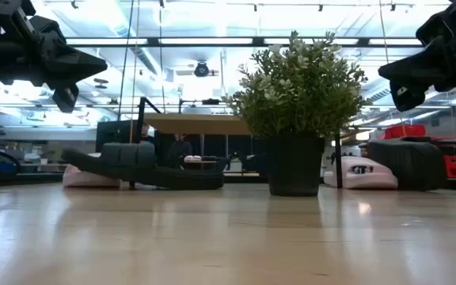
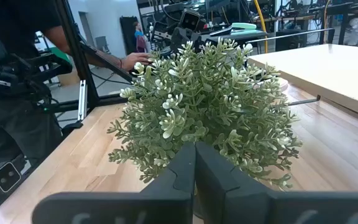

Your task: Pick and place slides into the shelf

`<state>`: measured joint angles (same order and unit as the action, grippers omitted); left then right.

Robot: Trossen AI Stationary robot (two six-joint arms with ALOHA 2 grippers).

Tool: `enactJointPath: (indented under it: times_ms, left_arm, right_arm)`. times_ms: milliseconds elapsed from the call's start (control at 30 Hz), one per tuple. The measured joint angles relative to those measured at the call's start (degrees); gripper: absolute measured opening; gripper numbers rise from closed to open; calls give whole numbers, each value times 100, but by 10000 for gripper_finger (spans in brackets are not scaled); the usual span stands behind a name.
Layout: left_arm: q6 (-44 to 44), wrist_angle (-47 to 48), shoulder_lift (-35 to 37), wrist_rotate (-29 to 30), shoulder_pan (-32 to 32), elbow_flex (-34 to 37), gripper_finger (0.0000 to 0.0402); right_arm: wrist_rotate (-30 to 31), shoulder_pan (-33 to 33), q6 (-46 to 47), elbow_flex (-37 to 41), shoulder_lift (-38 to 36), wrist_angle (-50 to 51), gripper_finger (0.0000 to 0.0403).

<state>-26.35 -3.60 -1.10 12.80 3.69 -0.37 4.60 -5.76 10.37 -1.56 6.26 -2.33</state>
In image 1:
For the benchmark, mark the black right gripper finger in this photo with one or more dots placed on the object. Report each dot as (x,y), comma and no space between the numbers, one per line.
(414,67)
(406,97)

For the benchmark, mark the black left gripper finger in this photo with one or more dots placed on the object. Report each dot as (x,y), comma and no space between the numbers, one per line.
(81,65)
(65,99)

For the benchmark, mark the pink slide sandal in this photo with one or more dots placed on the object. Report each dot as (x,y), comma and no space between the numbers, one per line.
(370,180)
(85,180)

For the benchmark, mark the black background monitor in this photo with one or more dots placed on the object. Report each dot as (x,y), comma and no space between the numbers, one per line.
(113,134)

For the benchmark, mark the person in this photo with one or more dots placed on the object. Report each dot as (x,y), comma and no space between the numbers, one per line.
(147,134)
(179,150)

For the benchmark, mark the green potted artificial plant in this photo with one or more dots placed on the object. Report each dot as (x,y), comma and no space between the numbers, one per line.
(295,99)

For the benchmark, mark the black round ceiling fixture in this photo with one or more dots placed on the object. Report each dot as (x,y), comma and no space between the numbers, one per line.
(201,69)

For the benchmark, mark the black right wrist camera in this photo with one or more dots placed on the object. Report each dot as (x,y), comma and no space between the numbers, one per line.
(438,27)

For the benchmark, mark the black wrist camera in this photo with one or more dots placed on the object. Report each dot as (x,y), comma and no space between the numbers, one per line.
(438,27)
(10,16)

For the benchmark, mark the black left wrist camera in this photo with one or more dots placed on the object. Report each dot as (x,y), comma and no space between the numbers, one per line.
(10,16)

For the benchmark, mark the black table frame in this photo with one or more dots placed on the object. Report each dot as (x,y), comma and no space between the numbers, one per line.
(30,180)

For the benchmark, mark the black overhead frame bar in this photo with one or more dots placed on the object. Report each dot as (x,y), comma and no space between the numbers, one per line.
(212,43)

